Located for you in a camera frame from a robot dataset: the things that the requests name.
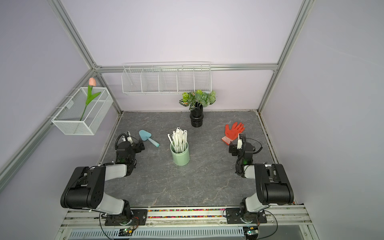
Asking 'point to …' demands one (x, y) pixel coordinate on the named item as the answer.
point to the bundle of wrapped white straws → (179, 140)
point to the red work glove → (230, 135)
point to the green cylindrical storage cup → (182, 158)
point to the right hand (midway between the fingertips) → (238, 140)
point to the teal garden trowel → (146, 135)
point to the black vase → (196, 116)
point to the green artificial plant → (196, 100)
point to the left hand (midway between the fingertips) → (133, 140)
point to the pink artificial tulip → (90, 95)
